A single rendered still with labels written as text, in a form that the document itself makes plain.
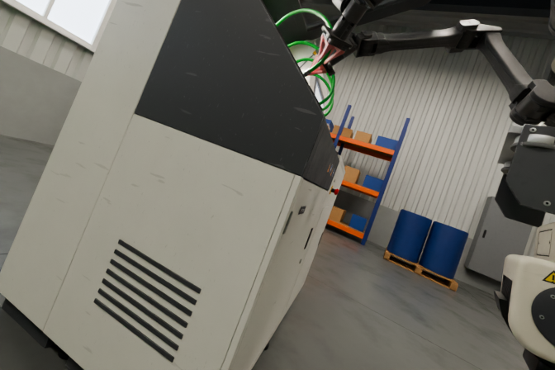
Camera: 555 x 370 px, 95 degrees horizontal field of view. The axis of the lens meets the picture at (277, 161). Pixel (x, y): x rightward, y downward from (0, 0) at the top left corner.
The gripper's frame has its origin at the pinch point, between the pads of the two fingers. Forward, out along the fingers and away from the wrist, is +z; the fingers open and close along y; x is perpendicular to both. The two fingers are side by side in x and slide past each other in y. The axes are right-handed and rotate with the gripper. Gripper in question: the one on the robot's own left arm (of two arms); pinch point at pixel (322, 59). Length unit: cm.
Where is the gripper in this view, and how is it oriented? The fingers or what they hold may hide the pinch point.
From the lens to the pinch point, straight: 97.1
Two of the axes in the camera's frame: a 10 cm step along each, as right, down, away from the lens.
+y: -8.6, -1.4, -4.9
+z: -4.6, 6.1, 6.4
